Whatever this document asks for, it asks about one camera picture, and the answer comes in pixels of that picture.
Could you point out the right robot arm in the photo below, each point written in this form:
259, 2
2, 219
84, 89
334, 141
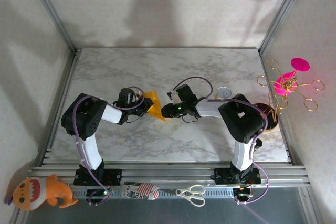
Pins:
241, 119

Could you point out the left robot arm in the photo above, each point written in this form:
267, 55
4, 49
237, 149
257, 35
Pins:
84, 119

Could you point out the small silver lid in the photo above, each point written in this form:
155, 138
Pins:
224, 92

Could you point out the crumpled striped printed package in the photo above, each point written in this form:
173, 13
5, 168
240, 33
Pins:
139, 190

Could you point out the small dark bottle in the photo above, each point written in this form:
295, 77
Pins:
258, 144

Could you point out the black round gold-rimmed base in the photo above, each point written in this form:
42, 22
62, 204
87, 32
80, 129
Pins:
271, 124

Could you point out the pink plastic wine glass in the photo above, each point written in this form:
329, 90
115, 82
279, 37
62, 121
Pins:
300, 64

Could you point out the orange plush shark toy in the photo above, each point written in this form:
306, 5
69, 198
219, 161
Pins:
34, 191

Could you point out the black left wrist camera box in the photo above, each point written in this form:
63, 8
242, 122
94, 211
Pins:
126, 97

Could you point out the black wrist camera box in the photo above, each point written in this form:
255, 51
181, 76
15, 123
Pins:
186, 93
126, 97

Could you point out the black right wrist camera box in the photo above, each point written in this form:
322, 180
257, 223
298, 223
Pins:
186, 93

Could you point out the aluminium front rail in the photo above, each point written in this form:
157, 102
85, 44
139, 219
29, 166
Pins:
168, 172

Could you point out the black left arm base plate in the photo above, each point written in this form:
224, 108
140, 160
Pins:
113, 175

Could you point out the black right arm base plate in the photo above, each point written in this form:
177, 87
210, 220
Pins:
223, 175

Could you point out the aluminium side rail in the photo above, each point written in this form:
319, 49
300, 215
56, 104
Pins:
56, 119
283, 129

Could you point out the aluminium frame post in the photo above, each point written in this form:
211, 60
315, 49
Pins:
52, 14
281, 14

